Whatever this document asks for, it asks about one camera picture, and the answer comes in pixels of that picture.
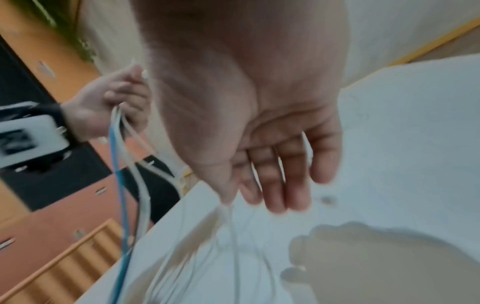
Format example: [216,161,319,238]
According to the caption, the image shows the person's left hand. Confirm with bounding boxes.
[61,64,153,144]

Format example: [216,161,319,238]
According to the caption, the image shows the person's right hand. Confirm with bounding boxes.
[130,0,344,214]

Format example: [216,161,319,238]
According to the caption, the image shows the curved white cable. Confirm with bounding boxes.
[121,117,190,191]

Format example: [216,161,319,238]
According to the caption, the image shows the blue cable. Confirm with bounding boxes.
[107,111,134,304]

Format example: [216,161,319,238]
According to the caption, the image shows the thick white cable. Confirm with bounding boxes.
[111,105,155,241]

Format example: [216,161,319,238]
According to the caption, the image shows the thin white cable bundle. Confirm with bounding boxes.
[144,200,290,304]

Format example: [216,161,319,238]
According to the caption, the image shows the black furniture panel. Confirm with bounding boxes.
[0,34,183,225]

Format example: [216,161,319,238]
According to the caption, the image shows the green plant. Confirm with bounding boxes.
[20,0,98,64]

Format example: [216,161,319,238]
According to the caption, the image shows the orange drawer cabinet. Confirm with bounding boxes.
[0,0,177,250]

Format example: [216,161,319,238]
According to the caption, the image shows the wooden slatted panel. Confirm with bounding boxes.
[0,218,130,304]

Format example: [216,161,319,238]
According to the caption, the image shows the yellow edge strip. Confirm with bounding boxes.
[388,18,480,67]

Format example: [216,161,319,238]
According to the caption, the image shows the black wrist strap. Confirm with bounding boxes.
[52,102,84,147]

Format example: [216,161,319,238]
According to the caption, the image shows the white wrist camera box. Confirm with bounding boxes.
[0,101,72,173]

